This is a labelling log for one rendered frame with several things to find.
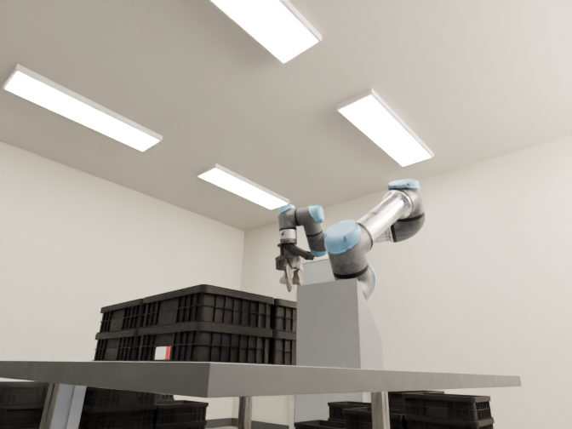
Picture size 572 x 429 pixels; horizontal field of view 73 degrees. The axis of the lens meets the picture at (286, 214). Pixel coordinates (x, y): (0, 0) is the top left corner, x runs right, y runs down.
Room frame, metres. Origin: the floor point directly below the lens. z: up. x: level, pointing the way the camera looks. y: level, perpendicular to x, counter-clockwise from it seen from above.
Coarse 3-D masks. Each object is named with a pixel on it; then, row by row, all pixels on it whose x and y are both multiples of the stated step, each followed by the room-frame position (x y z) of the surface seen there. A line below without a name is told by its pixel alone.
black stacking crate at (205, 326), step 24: (144, 336) 1.40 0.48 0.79; (168, 336) 1.29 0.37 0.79; (192, 336) 1.18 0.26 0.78; (216, 336) 1.21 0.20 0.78; (240, 336) 1.26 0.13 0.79; (264, 336) 1.33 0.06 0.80; (144, 360) 1.37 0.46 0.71; (168, 360) 1.26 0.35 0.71; (192, 360) 1.16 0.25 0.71; (216, 360) 1.21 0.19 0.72; (240, 360) 1.28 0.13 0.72; (264, 360) 1.34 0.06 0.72
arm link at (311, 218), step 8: (304, 208) 1.48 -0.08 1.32; (312, 208) 1.46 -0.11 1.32; (320, 208) 1.46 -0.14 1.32; (296, 216) 1.48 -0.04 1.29; (304, 216) 1.47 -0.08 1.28; (312, 216) 1.46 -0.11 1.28; (320, 216) 1.46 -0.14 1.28; (296, 224) 1.51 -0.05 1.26; (304, 224) 1.50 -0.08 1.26; (312, 224) 1.49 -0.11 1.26; (320, 224) 1.51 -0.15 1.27; (312, 232) 1.51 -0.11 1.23
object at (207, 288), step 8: (184, 288) 1.23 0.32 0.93; (192, 288) 1.19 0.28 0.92; (200, 288) 1.16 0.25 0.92; (208, 288) 1.16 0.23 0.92; (216, 288) 1.18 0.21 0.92; (224, 288) 1.20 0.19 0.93; (152, 296) 1.38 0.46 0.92; (160, 296) 1.34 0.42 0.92; (168, 296) 1.30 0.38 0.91; (176, 296) 1.26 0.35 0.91; (232, 296) 1.23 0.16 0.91; (240, 296) 1.25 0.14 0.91; (248, 296) 1.27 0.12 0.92; (256, 296) 1.30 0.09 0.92; (264, 296) 1.32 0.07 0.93; (144, 304) 1.44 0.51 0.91; (272, 304) 1.35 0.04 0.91
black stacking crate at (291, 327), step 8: (272, 312) 1.39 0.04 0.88; (280, 312) 1.39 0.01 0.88; (288, 312) 1.42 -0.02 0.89; (296, 312) 1.45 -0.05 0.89; (272, 320) 1.39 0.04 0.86; (280, 320) 1.39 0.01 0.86; (288, 320) 1.42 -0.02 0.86; (296, 320) 1.45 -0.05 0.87; (272, 328) 1.39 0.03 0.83; (280, 328) 1.39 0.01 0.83; (288, 328) 1.42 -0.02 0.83; (296, 328) 1.45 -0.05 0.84
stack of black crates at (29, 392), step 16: (0, 384) 2.34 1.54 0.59; (16, 384) 2.39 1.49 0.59; (32, 384) 2.46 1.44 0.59; (48, 384) 2.52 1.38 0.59; (0, 400) 2.36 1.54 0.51; (16, 400) 2.41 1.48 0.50; (32, 400) 2.48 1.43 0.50; (0, 416) 2.38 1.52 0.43; (16, 416) 2.43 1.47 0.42; (32, 416) 2.49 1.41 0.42
